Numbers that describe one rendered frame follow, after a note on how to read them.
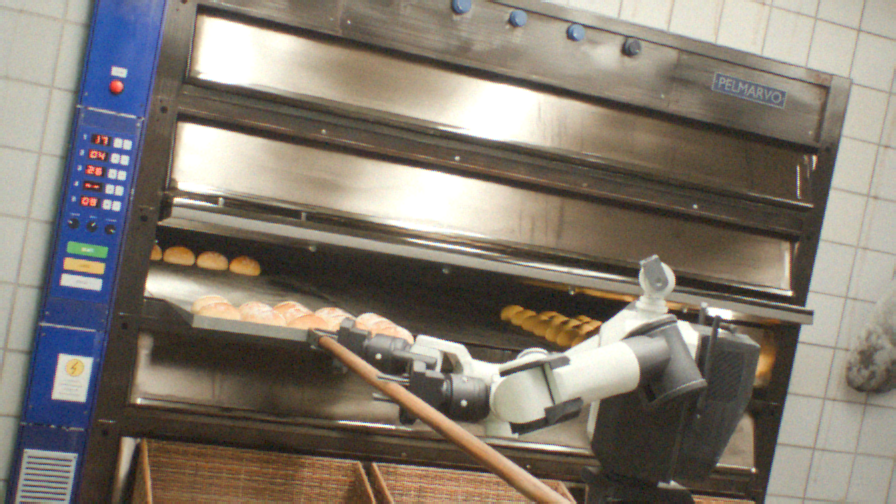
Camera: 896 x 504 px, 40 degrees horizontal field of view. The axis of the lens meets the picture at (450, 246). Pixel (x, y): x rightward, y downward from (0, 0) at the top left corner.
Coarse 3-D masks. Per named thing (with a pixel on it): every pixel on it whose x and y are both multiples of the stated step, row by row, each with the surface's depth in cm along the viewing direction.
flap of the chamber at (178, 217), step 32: (160, 224) 298; (192, 224) 290; (224, 224) 285; (256, 224) 288; (384, 256) 307; (416, 256) 302; (448, 256) 305; (576, 288) 327; (608, 288) 322; (640, 288) 325; (768, 320) 349; (800, 320) 344
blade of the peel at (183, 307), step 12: (168, 300) 298; (180, 300) 303; (180, 312) 283; (192, 312) 274; (192, 324) 270; (204, 324) 271; (216, 324) 272; (228, 324) 273; (240, 324) 274; (252, 324) 275; (264, 324) 276; (276, 336) 277; (288, 336) 279; (300, 336) 280
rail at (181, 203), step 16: (192, 208) 282; (208, 208) 284; (224, 208) 285; (288, 224) 291; (304, 224) 292; (320, 224) 294; (384, 240) 299; (400, 240) 301; (416, 240) 303; (480, 256) 309; (496, 256) 310; (560, 272) 317; (576, 272) 318; (592, 272) 320; (688, 288) 331; (752, 304) 338; (768, 304) 340; (784, 304) 342
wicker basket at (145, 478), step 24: (144, 456) 289; (168, 456) 298; (192, 456) 300; (216, 456) 302; (240, 456) 304; (264, 456) 306; (288, 456) 308; (312, 456) 311; (144, 480) 281; (168, 480) 297; (192, 480) 299; (216, 480) 301; (240, 480) 303; (264, 480) 305; (312, 480) 309; (336, 480) 312; (360, 480) 309
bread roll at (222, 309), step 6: (204, 306) 274; (210, 306) 274; (216, 306) 274; (222, 306) 274; (228, 306) 275; (198, 312) 274; (204, 312) 273; (210, 312) 273; (216, 312) 273; (222, 312) 273; (228, 312) 274; (234, 312) 275; (228, 318) 274; (234, 318) 275; (240, 318) 276
